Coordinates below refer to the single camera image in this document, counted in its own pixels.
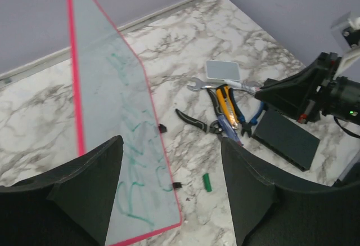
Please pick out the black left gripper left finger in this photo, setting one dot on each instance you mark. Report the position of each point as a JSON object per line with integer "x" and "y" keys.
{"x": 67, "y": 205}

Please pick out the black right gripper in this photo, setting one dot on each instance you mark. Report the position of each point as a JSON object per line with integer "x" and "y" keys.
{"x": 313, "y": 92}

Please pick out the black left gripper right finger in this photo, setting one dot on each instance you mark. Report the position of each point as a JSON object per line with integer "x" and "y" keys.
{"x": 270, "y": 206}

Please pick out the green marker cap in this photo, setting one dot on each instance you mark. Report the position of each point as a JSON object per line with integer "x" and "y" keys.
{"x": 206, "y": 182}

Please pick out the pink framed whiteboard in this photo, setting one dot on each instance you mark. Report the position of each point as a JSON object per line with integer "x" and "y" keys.
{"x": 112, "y": 97}

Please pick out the green whiteboard marker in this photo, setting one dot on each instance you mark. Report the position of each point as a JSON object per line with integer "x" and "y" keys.
{"x": 242, "y": 86}

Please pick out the black whiteboard stand foot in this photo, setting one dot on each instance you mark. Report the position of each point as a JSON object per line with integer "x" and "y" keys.
{"x": 177, "y": 185}

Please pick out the yellow black utility knife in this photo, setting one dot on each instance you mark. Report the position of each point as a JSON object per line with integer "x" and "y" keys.
{"x": 223, "y": 96}

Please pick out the blue transparent screwdriver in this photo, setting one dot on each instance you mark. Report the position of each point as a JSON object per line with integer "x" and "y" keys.
{"x": 228, "y": 130}

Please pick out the grey white router box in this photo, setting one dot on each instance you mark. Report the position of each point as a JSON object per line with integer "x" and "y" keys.
{"x": 218, "y": 71}

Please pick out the silver open-end wrench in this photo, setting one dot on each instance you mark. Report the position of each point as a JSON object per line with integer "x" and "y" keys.
{"x": 199, "y": 85}

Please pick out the black network switch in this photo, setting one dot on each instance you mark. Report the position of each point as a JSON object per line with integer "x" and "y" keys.
{"x": 286, "y": 139}

